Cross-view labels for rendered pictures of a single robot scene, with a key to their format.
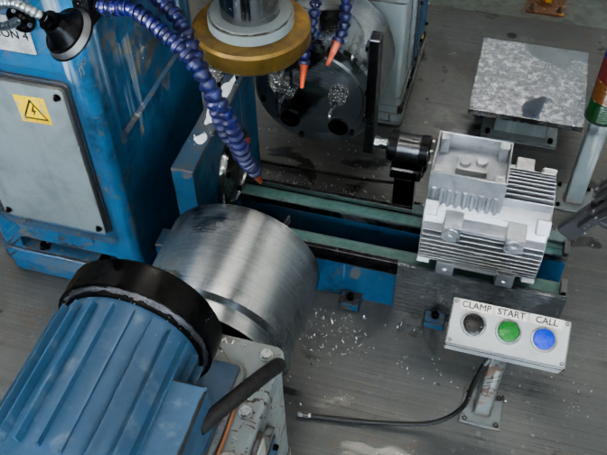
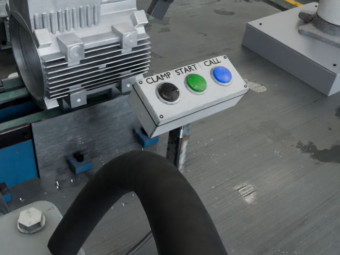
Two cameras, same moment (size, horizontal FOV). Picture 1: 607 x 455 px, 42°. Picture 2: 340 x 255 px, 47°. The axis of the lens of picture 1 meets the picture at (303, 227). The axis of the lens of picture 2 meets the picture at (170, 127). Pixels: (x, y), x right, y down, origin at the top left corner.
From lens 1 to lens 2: 0.77 m
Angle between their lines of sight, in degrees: 42
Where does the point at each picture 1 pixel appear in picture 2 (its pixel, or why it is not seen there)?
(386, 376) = not seen: hidden behind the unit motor
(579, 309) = not seen: hidden behind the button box
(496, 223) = (102, 31)
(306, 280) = not seen: outside the picture
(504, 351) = (206, 100)
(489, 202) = (90, 11)
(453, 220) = (71, 39)
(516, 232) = (124, 28)
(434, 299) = (74, 143)
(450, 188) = (51, 8)
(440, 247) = (68, 77)
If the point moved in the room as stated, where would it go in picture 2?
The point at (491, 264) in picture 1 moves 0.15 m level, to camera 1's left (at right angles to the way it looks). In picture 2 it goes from (114, 73) to (46, 108)
